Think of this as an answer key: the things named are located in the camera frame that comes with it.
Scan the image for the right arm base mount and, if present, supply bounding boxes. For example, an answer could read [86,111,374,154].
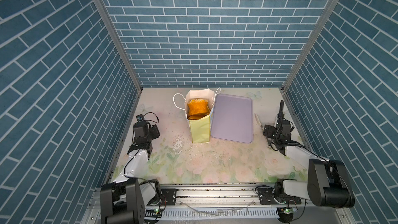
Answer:
[254,179,302,205]

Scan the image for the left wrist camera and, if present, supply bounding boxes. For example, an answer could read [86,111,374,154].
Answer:
[136,112,159,124]

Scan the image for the aluminium corner post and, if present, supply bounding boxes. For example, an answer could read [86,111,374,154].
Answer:
[282,0,339,94]
[92,0,143,93]

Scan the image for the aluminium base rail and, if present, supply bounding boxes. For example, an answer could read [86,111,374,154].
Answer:
[81,183,355,224]

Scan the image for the aluminium corner post left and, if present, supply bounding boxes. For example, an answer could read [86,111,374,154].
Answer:
[92,0,143,93]

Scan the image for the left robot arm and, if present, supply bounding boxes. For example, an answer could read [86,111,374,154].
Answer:
[100,100,289,224]

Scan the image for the floral table mat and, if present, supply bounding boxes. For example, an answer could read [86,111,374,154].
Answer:
[135,88,307,184]

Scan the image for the lilac plastic tray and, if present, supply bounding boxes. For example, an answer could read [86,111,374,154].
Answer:
[210,93,254,144]

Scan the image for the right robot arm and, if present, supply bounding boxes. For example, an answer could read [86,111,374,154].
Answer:
[263,114,355,208]

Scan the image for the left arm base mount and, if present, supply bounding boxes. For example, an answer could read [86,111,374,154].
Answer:
[140,179,177,206]

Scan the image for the aluminium corner post right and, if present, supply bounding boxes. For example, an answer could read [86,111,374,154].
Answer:
[282,0,339,94]

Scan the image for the large oval brown bread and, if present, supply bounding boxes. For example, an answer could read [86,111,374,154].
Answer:
[188,99,210,120]

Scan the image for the white and green paper bag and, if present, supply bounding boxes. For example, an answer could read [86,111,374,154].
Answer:
[173,88,221,144]

